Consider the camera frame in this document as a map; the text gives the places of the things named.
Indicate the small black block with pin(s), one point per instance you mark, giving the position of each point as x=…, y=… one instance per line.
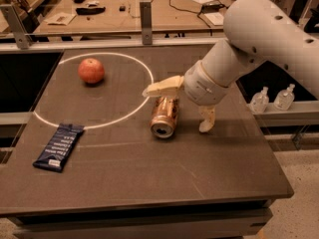
x=122, y=8

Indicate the orange LaCroix soda can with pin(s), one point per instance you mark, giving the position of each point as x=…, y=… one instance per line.
x=164, y=117

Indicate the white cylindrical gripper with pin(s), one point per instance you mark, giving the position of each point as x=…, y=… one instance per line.
x=201, y=85

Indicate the wooden background desk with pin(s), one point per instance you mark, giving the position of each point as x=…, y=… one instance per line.
x=167, y=16

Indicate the middle metal bracket post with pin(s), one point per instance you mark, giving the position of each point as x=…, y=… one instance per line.
x=146, y=22

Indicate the horizontal metal rail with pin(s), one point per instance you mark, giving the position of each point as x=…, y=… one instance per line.
x=47, y=47

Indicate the white card on desk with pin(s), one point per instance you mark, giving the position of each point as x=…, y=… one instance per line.
x=215, y=18

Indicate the red apple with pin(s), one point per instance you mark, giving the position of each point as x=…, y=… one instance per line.
x=91, y=71

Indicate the dark blue snack bar wrapper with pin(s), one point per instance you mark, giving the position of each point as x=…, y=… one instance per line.
x=57, y=151

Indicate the left metal bracket post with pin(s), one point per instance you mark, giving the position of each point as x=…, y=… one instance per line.
x=22, y=39

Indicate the beige paper packet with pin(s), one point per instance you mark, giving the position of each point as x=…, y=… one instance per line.
x=60, y=19

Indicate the black oblong device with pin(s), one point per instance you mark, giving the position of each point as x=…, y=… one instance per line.
x=90, y=11

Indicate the clear sanitizer bottle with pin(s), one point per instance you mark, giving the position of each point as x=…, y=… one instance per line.
x=260, y=101
x=285, y=98

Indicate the black power adapter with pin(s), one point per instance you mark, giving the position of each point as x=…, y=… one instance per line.
x=211, y=7

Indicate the metal bracket post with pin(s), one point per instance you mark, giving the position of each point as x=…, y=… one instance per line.
x=22, y=39
x=146, y=22

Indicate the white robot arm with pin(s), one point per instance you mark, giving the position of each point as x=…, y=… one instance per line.
x=255, y=31

